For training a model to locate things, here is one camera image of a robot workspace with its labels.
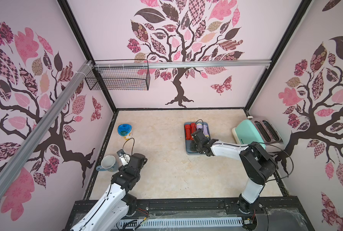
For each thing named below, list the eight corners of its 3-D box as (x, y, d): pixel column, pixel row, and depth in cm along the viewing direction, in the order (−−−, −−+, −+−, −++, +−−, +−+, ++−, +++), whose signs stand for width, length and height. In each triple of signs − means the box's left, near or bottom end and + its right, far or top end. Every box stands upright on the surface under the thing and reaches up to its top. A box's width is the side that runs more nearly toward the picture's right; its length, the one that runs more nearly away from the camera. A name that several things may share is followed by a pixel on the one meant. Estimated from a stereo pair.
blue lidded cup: (120, 141, 102) (115, 133, 94) (123, 132, 107) (118, 123, 99) (132, 141, 102) (128, 133, 94) (134, 132, 107) (130, 123, 99)
